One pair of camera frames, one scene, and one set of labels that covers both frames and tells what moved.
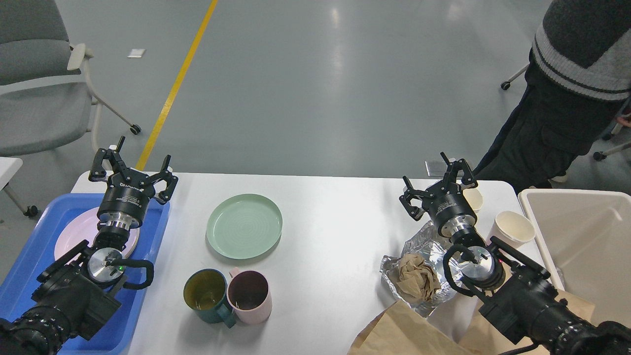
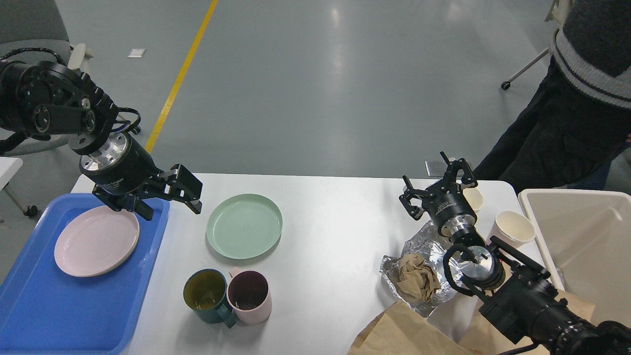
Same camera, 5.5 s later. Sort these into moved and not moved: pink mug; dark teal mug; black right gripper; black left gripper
Moved: black left gripper
Not moved: pink mug; black right gripper; dark teal mug
